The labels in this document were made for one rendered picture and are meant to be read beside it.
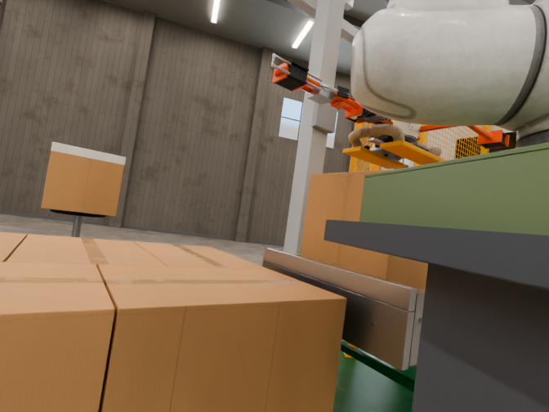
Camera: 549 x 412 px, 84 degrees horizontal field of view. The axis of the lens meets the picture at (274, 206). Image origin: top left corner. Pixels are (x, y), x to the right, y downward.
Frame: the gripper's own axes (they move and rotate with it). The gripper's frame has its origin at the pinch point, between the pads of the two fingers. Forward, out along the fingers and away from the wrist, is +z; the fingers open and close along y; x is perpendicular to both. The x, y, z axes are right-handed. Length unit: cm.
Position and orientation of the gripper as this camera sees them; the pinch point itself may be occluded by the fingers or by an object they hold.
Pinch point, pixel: (359, 110)
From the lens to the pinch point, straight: 126.6
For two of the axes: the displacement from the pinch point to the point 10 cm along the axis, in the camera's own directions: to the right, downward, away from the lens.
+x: 8.0, 1.4, 5.8
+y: -1.4, 9.9, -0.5
